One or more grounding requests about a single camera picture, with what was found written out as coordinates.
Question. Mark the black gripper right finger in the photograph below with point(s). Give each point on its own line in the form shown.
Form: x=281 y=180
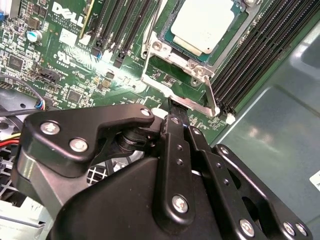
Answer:
x=217 y=165

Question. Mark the silver CPU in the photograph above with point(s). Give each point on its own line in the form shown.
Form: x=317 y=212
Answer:
x=202 y=22

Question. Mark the metal socket cover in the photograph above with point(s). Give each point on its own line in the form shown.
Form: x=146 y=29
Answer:
x=156 y=83

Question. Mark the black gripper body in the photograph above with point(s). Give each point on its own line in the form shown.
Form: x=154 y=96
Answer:
x=112 y=205

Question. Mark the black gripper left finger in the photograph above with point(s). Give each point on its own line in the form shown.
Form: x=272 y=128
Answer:
x=75 y=125

